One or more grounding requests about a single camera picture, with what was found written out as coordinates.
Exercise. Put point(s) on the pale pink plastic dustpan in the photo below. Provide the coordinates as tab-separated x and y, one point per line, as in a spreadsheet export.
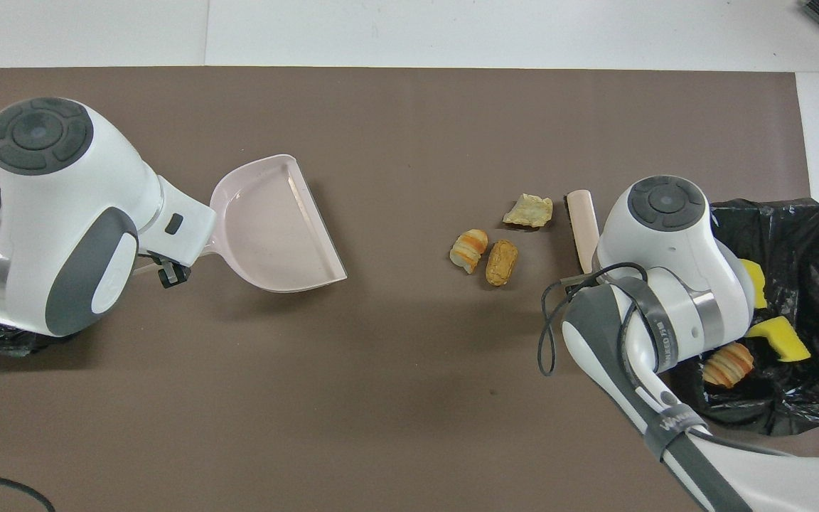
274	227

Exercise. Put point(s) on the orange striped foam chunk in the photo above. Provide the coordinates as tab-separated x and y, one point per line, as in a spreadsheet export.
468	250

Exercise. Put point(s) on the brown foam chunk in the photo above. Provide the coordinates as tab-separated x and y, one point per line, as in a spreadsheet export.
501	263

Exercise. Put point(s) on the pale yellow foam chunk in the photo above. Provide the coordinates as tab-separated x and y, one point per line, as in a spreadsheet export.
529	211

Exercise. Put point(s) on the beige hand brush black bristles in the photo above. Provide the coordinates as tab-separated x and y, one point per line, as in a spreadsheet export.
584	227

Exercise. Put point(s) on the beige and orange foam chunk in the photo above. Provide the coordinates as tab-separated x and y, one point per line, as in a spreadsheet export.
729	365

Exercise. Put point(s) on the yellow sponge piece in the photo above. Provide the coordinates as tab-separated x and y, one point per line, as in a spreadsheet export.
788	341
756	284

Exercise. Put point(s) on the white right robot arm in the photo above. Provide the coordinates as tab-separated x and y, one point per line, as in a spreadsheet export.
665	235

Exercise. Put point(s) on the open bin with black bag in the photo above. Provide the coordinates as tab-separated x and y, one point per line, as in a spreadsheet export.
807	242

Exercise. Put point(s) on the brown table mat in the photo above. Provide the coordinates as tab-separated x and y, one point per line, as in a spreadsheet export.
381	391

